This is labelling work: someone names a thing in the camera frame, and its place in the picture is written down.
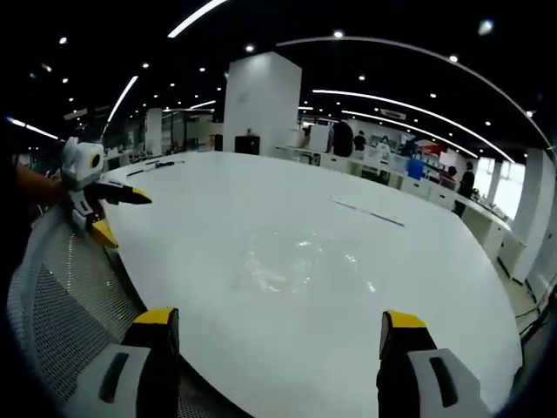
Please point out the black tool on table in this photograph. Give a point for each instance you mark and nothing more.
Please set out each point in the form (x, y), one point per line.
(154, 165)

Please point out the narrow white pillar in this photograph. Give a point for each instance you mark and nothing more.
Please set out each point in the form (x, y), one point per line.
(153, 130)

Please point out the grey mesh chair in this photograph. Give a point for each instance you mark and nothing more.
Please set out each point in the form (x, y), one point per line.
(65, 296)

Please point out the pile of clear food packaging bags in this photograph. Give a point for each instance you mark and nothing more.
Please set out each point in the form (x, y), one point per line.
(300, 265)

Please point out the white pillar by window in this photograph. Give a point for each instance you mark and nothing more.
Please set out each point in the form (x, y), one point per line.
(533, 209)

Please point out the black box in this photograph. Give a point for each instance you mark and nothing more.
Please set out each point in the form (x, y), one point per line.
(247, 144)

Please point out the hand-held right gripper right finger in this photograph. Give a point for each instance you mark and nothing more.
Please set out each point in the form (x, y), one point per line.
(428, 379)

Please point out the blue box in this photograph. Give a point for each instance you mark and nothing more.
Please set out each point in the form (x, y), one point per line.
(415, 169)

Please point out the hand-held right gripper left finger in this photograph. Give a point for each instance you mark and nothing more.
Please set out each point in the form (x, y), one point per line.
(130, 379)

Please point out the wide white pillar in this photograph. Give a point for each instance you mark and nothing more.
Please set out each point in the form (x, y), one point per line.
(263, 102)

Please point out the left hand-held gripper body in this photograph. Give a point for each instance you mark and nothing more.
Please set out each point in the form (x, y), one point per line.
(78, 163)

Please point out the long ceiling light strip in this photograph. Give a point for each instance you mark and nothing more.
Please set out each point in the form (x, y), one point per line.
(418, 111)
(196, 16)
(122, 100)

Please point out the long thin metal strip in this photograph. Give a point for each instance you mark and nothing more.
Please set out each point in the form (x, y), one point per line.
(367, 212)

